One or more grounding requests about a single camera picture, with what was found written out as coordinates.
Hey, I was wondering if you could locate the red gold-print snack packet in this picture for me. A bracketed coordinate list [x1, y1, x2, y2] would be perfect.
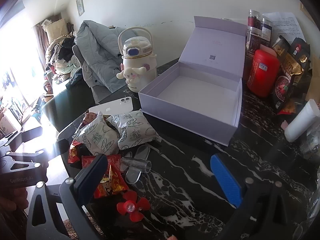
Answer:
[68, 141, 81, 165]

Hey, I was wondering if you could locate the red toy fan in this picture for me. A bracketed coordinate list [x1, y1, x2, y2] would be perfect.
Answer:
[116, 190, 151, 222]

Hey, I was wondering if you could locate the white paper sheet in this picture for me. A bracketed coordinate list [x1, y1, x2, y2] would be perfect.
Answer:
[264, 12, 305, 46]

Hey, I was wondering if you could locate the pile of clothes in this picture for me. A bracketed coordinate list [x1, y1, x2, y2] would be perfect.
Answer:
[44, 31, 83, 83]

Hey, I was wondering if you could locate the brown snack packet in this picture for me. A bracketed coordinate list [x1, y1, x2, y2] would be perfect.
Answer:
[84, 112, 102, 127]

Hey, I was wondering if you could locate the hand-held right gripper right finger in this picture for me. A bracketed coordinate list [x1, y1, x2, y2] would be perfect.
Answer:
[210, 154, 314, 240]

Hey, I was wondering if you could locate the black bag red logo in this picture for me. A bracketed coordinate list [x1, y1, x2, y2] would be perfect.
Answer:
[290, 37, 311, 68]

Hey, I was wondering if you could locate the red cartoon-figure snack packet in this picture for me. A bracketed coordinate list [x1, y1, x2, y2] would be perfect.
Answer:
[94, 164, 129, 198]

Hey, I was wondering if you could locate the lavender gift box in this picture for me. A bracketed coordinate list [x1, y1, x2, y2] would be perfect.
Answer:
[138, 16, 248, 147]

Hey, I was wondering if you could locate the brown curtain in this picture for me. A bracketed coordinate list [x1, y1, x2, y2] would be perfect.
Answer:
[32, 22, 51, 63]

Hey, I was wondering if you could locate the cream cartoon water bottle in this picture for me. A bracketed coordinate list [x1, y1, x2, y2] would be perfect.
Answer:
[117, 27, 158, 93]

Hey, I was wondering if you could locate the white paper roll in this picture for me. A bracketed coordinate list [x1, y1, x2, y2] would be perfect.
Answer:
[284, 99, 320, 142]

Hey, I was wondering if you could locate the white smartphone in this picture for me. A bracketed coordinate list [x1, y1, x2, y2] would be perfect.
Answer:
[89, 96, 134, 116]

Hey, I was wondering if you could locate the small framed wall picture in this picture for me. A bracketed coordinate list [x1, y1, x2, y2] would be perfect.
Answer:
[76, 0, 86, 17]

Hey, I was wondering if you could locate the grey-blue down jacket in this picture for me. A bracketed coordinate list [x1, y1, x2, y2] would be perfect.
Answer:
[72, 20, 125, 93]

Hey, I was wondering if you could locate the clear plastic bag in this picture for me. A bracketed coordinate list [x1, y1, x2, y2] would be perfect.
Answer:
[297, 120, 320, 162]

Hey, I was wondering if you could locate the white bread packet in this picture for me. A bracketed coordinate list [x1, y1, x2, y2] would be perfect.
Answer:
[111, 110, 162, 151]
[72, 115, 121, 156]

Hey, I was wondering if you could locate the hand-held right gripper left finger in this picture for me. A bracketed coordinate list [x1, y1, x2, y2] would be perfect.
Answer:
[26, 154, 108, 240]

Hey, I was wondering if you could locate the cream tote bag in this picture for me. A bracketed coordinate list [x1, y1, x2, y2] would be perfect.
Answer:
[41, 17, 68, 43]

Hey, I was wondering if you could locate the red canister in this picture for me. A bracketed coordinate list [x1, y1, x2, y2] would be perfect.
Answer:
[247, 49, 281, 98]

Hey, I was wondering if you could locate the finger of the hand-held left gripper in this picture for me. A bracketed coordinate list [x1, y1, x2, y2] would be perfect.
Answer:
[0, 130, 23, 153]
[0, 150, 49, 188]

